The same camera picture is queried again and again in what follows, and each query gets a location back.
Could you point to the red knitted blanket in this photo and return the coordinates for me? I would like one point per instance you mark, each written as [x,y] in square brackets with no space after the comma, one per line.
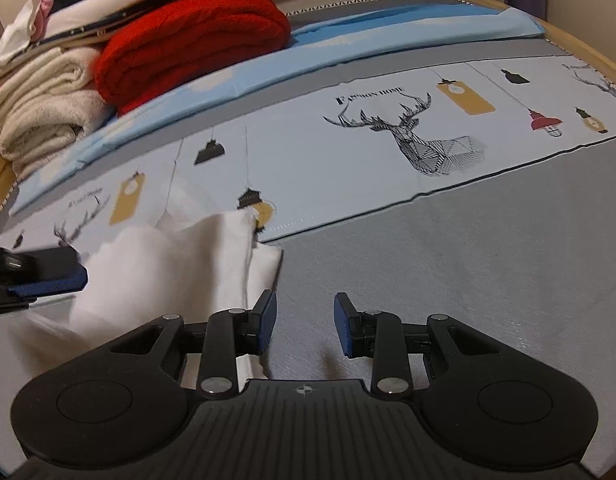
[181,41]

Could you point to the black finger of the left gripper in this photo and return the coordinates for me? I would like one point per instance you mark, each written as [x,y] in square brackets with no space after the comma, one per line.
[41,264]
[20,297]

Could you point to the grey printed bed sheet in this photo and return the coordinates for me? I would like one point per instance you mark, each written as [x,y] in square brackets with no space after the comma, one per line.
[469,189]

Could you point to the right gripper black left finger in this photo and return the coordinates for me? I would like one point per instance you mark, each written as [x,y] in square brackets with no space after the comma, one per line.
[229,334]

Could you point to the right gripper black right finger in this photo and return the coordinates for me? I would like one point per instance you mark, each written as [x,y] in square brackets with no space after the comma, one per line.
[379,336]

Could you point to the white t-shirt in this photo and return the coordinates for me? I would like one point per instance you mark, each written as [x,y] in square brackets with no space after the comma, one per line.
[216,264]

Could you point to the cream folded blanket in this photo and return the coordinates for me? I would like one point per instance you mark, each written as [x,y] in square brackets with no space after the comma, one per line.
[47,105]

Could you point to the folded white patterned bedding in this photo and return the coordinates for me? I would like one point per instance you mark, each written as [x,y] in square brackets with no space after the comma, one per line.
[36,22]

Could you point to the light blue pillowcase sheet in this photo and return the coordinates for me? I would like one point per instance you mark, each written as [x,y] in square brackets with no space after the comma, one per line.
[313,47]

